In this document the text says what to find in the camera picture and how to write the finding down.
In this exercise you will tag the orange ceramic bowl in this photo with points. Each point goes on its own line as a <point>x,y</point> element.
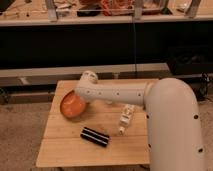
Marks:
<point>72,105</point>

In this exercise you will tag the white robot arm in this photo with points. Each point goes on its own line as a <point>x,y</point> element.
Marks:
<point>173,121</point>

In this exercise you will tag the small white plastic bottle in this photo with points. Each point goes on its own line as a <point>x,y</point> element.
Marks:
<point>125,117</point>

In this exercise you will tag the wooden table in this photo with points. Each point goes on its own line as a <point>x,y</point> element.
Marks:
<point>62,145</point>

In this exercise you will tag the black striped rectangular box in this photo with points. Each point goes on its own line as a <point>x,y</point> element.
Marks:
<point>95,136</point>

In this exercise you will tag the orange object on shelf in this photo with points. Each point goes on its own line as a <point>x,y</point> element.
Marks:
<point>116,7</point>

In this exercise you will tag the black bin on right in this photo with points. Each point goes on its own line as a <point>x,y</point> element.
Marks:
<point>190,60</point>

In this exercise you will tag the long workbench shelf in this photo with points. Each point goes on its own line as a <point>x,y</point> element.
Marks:
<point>74,12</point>

